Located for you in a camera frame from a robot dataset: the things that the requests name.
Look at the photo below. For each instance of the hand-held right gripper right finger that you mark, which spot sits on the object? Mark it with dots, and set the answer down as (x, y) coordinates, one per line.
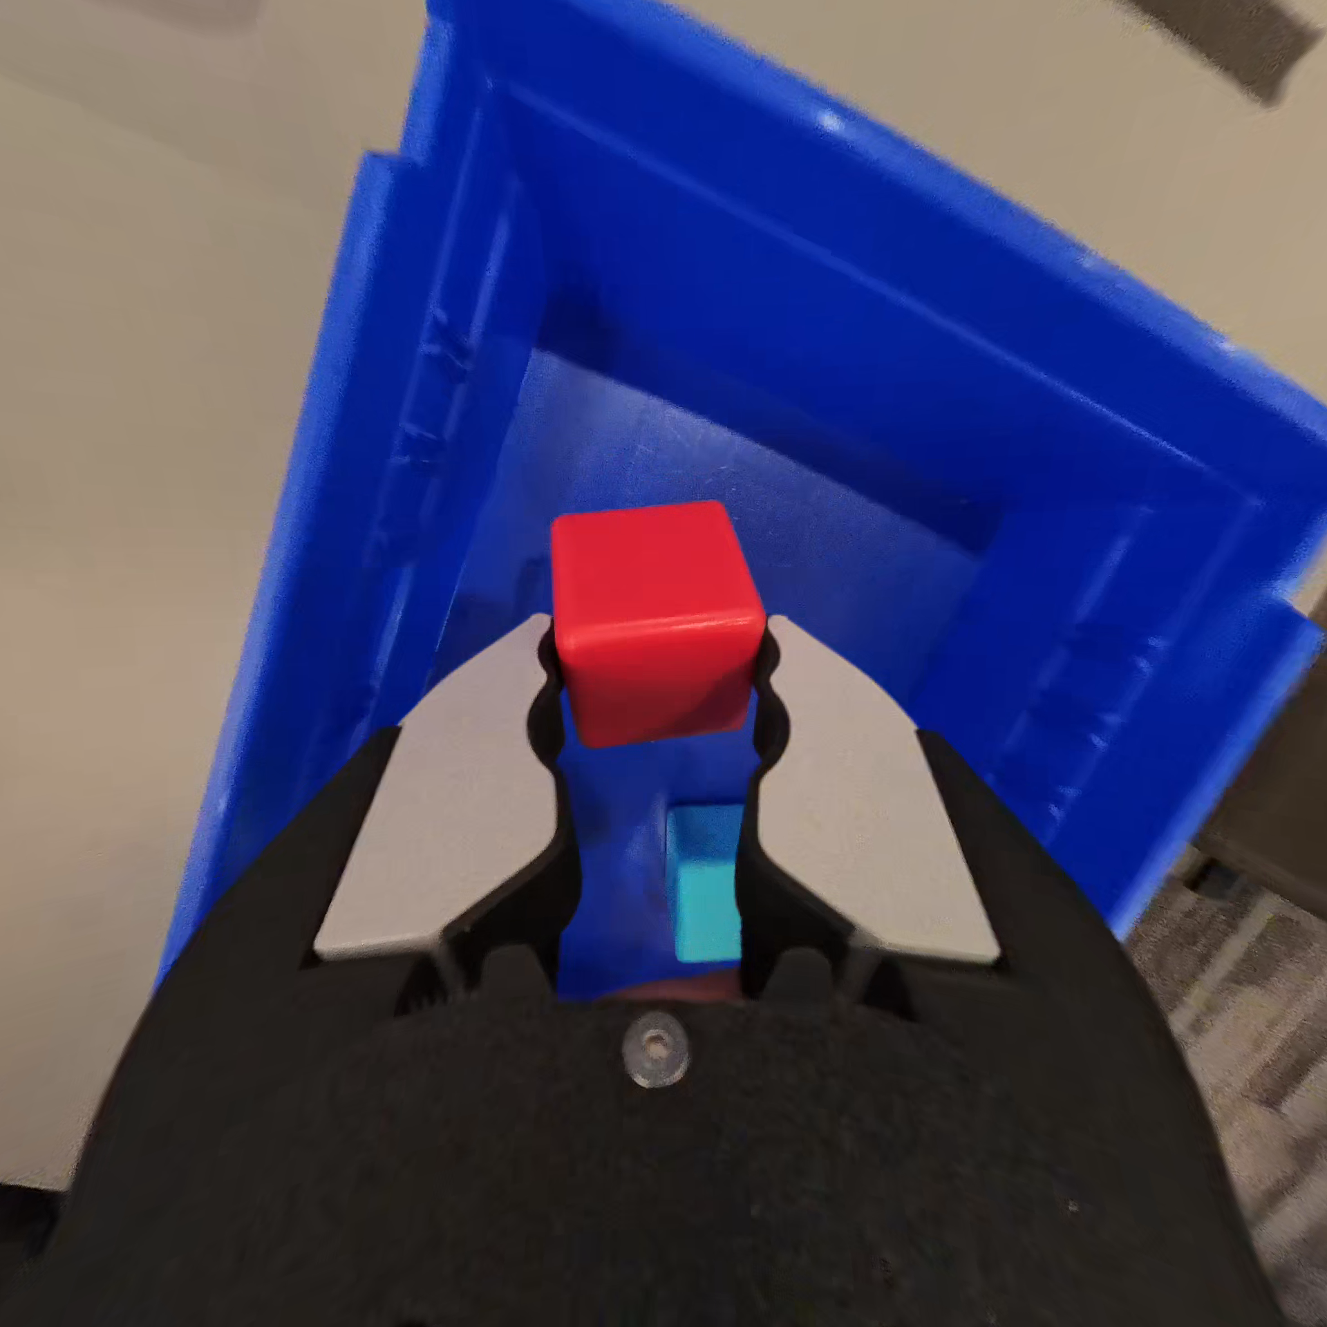
(873, 807)

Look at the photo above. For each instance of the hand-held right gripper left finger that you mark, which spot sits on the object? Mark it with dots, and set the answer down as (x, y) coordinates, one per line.
(437, 807)

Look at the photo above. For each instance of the cyan cube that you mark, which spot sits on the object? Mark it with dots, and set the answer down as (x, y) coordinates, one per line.
(705, 891)

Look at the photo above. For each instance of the red cube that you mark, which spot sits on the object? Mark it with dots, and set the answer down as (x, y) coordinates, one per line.
(640, 582)

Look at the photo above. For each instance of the blue plastic bin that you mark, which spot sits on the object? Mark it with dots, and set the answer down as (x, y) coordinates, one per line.
(724, 260)

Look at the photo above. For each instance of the grey desk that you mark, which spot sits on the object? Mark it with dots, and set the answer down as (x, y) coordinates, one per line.
(155, 414)

